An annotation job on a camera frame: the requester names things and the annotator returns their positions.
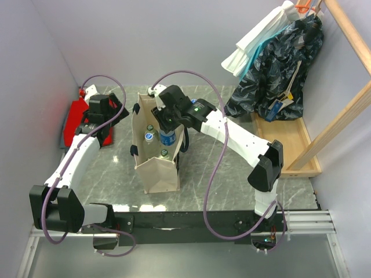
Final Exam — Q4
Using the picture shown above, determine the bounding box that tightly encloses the blue label water bottle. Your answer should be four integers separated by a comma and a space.
159, 129, 176, 147

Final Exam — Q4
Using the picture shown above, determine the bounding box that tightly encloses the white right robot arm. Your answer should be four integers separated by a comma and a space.
148, 85, 283, 231

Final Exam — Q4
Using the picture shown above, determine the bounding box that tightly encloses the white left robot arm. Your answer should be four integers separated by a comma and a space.
29, 93, 129, 233

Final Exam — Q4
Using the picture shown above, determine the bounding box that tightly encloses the beige canvas tote bag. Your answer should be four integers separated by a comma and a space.
130, 94, 184, 193

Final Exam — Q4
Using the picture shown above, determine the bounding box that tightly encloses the red folded cloth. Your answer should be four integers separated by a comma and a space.
61, 97, 97, 148

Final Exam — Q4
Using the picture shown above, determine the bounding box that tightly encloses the green cap bottle front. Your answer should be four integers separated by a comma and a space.
158, 149, 173, 161

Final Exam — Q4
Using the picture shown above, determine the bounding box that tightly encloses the white pleated garment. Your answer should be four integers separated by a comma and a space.
221, 1, 299, 77

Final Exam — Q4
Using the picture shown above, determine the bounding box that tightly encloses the blue hang tag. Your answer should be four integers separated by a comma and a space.
265, 99, 283, 122

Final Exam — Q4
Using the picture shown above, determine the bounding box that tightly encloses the dark patterned shirt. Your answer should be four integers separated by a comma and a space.
224, 14, 324, 121

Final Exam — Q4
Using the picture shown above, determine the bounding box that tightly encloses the teal garment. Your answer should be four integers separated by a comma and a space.
239, 25, 288, 81

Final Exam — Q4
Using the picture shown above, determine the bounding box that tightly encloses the wooden tray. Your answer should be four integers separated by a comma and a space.
251, 112, 322, 178

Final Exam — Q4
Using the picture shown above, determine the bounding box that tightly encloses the black base beam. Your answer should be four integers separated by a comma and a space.
110, 210, 288, 247

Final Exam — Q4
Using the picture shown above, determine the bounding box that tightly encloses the orange clothes hanger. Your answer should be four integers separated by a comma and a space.
295, 0, 312, 14

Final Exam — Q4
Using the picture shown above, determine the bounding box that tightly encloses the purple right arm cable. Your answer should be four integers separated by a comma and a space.
150, 69, 288, 255

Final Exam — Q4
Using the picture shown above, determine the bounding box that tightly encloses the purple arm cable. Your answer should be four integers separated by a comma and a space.
150, 69, 288, 255
42, 75, 137, 258

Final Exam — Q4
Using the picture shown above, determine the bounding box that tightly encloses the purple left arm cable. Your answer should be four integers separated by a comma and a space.
42, 75, 137, 258

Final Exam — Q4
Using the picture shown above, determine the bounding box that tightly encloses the wooden rack frame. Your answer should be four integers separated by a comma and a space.
289, 1, 370, 171

